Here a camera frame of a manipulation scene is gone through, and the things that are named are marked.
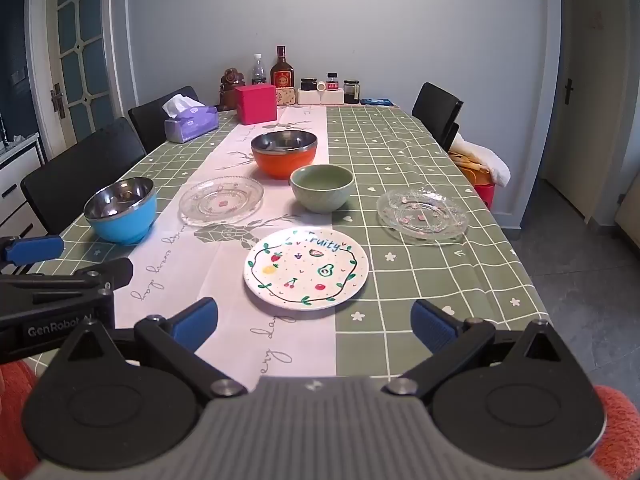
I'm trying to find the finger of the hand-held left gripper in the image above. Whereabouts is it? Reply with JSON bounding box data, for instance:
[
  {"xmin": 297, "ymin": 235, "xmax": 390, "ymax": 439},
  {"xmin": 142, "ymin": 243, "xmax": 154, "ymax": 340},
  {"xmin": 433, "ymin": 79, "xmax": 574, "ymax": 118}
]
[
  {"xmin": 0, "ymin": 234, "xmax": 66, "ymax": 273},
  {"xmin": 0, "ymin": 258, "xmax": 135, "ymax": 307}
]

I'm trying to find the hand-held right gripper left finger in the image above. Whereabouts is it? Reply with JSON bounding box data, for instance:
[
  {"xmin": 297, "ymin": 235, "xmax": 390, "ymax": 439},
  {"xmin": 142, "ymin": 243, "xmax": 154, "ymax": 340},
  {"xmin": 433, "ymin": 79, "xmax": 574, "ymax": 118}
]
[{"xmin": 65, "ymin": 297, "xmax": 249, "ymax": 404}]

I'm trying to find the white table runner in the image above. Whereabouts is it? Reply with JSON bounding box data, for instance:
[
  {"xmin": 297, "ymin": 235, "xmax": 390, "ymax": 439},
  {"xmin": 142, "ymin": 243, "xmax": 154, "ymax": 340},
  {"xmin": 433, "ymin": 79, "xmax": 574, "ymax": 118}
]
[{"xmin": 114, "ymin": 105, "xmax": 337, "ymax": 380}]

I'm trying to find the clear glass plate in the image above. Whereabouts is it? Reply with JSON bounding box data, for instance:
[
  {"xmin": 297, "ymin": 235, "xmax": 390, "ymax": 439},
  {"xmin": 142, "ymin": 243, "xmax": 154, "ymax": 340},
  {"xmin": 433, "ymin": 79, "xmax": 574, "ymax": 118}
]
[
  {"xmin": 178, "ymin": 176, "xmax": 265, "ymax": 226},
  {"xmin": 376, "ymin": 187, "xmax": 470, "ymax": 245}
]

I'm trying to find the orange fuzzy clothing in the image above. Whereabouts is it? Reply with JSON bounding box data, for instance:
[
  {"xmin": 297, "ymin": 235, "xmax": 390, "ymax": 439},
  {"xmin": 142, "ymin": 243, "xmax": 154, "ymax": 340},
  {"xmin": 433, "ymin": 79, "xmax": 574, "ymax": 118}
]
[{"xmin": 594, "ymin": 385, "xmax": 640, "ymax": 480}]

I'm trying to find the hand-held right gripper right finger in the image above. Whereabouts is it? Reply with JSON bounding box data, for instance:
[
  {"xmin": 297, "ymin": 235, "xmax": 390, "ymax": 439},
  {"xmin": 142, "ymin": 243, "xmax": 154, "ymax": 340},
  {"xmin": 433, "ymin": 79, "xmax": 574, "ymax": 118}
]
[{"xmin": 382, "ymin": 299, "xmax": 577, "ymax": 402}]

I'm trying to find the blue steel bowl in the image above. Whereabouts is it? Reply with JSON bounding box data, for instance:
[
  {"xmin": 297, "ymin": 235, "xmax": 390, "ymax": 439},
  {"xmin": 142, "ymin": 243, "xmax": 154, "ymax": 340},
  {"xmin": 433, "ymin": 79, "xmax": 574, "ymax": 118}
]
[{"xmin": 82, "ymin": 176, "xmax": 159, "ymax": 246}]

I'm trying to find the brown ceramic jar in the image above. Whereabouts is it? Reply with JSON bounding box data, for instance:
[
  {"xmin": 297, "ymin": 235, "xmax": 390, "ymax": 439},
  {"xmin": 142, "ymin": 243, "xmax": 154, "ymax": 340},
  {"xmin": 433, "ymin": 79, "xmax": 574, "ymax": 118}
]
[{"xmin": 218, "ymin": 67, "xmax": 246, "ymax": 110}]

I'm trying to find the pink box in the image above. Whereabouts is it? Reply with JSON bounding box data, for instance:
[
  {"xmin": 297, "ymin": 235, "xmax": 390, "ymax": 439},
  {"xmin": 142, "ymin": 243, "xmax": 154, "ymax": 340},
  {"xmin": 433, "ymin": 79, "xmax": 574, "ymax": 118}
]
[{"xmin": 234, "ymin": 83, "xmax": 277, "ymax": 125}]

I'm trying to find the white drawer cabinet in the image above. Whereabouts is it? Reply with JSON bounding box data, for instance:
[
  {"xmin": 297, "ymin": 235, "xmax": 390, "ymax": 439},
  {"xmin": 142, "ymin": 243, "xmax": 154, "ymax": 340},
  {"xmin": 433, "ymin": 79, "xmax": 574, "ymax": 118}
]
[{"xmin": 0, "ymin": 132, "xmax": 49, "ymax": 242}]

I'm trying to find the brown liquor bottle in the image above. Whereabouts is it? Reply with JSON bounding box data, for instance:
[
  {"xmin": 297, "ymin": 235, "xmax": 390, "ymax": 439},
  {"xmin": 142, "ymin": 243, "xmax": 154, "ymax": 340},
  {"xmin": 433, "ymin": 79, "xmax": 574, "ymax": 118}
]
[{"xmin": 270, "ymin": 45, "xmax": 295, "ymax": 89}]

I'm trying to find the glass panel door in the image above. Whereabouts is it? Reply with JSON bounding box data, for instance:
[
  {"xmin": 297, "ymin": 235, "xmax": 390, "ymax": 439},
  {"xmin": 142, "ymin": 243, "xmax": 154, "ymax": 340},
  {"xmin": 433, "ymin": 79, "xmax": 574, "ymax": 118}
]
[{"xmin": 29, "ymin": 0, "xmax": 132, "ymax": 161}]

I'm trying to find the white towel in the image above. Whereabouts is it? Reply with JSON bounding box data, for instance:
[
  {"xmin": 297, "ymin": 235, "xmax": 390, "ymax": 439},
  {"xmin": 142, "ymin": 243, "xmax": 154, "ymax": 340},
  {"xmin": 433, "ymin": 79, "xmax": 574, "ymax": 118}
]
[{"xmin": 448, "ymin": 135, "xmax": 512, "ymax": 189}]

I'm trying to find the green ceramic bowl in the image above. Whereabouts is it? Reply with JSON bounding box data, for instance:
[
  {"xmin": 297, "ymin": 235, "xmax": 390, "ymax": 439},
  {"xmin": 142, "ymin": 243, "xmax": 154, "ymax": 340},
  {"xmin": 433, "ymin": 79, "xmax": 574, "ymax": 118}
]
[{"xmin": 289, "ymin": 164, "xmax": 355, "ymax": 213}]

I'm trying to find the beige door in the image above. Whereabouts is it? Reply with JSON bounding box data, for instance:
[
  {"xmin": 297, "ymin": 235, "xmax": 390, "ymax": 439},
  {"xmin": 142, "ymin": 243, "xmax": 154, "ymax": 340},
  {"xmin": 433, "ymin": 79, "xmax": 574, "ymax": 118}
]
[{"xmin": 542, "ymin": 0, "xmax": 640, "ymax": 222}]

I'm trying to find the black chair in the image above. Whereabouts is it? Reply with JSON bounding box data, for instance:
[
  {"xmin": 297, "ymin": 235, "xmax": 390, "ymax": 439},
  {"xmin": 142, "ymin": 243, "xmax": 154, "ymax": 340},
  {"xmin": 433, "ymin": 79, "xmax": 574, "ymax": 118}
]
[
  {"xmin": 21, "ymin": 116, "xmax": 147, "ymax": 236},
  {"xmin": 411, "ymin": 82, "xmax": 464, "ymax": 154},
  {"xmin": 128, "ymin": 86, "xmax": 206, "ymax": 154}
]

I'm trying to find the white fruit print plate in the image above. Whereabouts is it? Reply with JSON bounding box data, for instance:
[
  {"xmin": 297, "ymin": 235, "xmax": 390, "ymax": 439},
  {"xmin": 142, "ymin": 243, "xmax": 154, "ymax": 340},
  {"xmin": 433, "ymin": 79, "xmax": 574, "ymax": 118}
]
[{"xmin": 243, "ymin": 227, "xmax": 370, "ymax": 311}]

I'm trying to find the orange steel bowl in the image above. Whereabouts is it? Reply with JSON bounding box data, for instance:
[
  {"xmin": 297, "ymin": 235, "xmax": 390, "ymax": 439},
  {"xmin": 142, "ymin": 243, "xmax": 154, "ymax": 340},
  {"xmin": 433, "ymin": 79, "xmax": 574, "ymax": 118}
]
[{"xmin": 250, "ymin": 130, "xmax": 319, "ymax": 180}]

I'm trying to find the green checked tablecloth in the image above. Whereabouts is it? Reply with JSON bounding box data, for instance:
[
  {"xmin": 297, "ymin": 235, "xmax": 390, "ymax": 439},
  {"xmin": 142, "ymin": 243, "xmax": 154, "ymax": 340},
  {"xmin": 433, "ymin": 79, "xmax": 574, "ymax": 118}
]
[{"xmin": 30, "ymin": 102, "xmax": 552, "ymax": 380}]

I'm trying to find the purple tissue box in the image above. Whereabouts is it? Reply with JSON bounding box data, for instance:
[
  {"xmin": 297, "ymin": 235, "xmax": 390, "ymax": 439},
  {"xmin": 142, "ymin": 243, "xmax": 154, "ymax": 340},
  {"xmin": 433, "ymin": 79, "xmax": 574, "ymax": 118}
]
[{"xmin": 161, "ymin": 95, "xmax": 220, "ymax": 144}]

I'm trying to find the red stool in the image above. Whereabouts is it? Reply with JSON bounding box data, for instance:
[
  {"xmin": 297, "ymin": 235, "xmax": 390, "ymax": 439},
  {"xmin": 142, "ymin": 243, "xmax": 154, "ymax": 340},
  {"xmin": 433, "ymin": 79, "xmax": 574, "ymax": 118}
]
[{"xmin": 450, "ymin": 152, "xmax": 496, "ymax": 211}]

